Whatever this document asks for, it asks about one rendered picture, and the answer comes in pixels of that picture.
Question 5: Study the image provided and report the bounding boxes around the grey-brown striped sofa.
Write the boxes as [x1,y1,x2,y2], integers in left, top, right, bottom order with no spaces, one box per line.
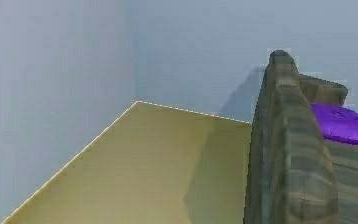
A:
[244,49,358,224]

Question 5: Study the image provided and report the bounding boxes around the purple cushion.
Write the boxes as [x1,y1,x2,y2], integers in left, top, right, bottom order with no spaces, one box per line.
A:
[309,102,358,147]

